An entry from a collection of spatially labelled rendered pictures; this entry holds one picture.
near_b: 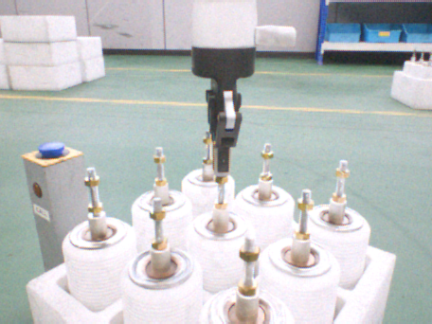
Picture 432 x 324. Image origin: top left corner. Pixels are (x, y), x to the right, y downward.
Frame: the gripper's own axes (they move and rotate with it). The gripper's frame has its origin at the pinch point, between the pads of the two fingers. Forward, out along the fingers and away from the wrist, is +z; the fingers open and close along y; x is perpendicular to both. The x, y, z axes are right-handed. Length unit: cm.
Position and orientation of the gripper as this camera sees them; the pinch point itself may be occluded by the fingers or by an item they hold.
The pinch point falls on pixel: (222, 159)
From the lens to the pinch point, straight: 48.0
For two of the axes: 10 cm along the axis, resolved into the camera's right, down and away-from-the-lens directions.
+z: 0.0, 9.3, 3.7
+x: 9.9, -0.4, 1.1
